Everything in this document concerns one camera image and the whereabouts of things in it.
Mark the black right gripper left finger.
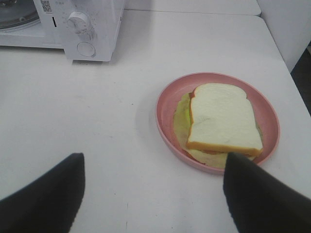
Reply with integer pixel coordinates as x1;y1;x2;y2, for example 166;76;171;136
0;153;85;233

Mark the round white door-release button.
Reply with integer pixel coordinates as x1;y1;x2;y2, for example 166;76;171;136
77;42;96;57

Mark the white microwave oven body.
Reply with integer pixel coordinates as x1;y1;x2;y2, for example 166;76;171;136
0;0;125;62

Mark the white timer knob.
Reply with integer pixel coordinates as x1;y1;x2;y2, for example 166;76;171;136
67;11;91;34

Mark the glass microwave turntable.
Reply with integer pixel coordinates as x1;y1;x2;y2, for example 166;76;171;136
0;0;40;33

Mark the pink round plate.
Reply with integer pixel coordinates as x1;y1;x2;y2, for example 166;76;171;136
155;72;280;175

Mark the toast sandwich with lettuce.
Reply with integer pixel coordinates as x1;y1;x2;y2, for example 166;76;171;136
173;83;263;168

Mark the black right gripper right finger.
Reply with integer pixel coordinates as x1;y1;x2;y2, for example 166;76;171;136
223;152;311;233

